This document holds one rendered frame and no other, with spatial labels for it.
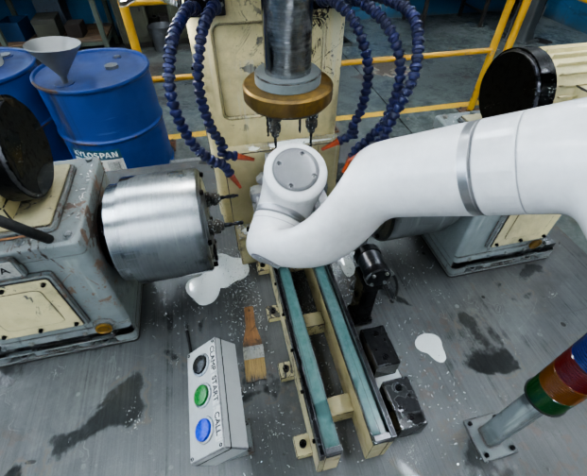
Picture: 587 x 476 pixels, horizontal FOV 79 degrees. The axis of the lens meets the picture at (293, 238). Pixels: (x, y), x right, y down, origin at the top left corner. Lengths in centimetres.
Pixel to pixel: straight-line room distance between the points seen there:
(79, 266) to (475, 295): 98
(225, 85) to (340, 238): 63
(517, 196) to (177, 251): 63
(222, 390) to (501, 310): 79
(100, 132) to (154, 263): 148
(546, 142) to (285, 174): 27
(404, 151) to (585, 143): 14
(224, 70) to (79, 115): 135
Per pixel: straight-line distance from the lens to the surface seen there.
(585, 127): 33
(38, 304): 90
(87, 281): 85
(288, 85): 71
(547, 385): 70
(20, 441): 103
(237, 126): 100
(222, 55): 94
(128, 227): 79
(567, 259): 137
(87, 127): 222
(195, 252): 79
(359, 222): 41
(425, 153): 36
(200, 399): 61
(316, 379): 77
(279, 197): 46
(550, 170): 33
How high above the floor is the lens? 163
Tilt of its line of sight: 46 degrees down
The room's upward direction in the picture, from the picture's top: straight up
